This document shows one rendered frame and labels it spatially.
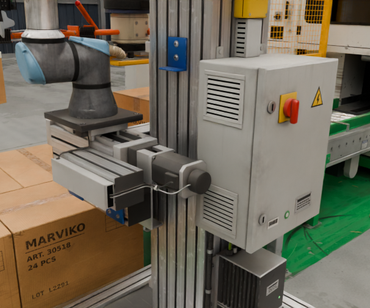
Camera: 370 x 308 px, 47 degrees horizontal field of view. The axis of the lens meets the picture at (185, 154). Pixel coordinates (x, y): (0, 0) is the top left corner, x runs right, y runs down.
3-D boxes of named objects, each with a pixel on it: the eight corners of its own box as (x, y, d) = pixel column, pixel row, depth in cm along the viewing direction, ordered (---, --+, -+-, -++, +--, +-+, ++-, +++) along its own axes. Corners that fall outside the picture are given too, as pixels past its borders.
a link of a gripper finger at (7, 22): (19, 34, 153) (12, 9, 153) (2, 35, 149) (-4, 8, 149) (16, 37, 155) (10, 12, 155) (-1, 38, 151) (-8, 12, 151)
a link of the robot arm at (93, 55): (118, 82, 130) (116, 36, 126) (76, 86, 123) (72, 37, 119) (101, 77, 140) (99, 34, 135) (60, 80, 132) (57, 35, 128)
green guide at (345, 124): (386, 117, 345) (388, 106, 342) (400, 119, 338) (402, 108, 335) (256, 157, 246) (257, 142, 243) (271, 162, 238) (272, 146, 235)
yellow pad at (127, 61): (164, 58, 208) (164, 47, 206) (178, 60, 201) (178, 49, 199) (105, 64, 185) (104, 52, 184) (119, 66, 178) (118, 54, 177)
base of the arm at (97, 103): (127, 113, 135) (126, 82, 132) (85, 121, 125) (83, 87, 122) (100, 106, 145) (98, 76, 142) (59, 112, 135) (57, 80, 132)
